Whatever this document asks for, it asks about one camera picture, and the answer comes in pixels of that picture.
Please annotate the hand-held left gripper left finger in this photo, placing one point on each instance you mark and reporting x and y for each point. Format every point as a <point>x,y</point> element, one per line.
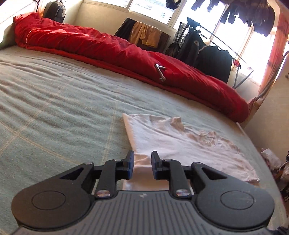
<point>131,165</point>

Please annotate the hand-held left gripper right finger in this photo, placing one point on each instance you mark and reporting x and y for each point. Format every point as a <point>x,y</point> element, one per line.
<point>154,166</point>

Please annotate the white printed t-shirt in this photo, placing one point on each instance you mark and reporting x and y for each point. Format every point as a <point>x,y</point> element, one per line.
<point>169,140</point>

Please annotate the metal clothes rack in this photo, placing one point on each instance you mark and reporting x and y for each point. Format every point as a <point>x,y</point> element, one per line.
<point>236,78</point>

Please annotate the red duvet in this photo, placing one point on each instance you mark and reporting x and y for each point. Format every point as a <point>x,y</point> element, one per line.
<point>101,47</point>

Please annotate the brown chair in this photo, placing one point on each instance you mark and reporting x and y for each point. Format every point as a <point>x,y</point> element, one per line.
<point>163,43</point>

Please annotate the black jacket with round patch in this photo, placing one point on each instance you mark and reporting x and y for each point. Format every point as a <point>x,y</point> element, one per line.
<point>189,43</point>

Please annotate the row of small hanging socks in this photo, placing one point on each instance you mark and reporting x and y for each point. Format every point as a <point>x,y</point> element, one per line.
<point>237,64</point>

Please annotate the orange draped cloth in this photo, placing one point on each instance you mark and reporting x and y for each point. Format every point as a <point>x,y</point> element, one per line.
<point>149,35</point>

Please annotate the black draped cloth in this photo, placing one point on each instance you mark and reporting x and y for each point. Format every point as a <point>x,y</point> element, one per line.
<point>125,30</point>

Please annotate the pink fringed curtain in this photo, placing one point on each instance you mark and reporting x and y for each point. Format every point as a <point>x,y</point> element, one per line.
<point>275,56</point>

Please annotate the grey backpack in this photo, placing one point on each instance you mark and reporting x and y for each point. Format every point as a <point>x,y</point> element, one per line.
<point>55,12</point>

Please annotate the green and white pillow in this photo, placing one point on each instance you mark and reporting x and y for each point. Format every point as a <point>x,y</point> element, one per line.
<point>6,34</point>

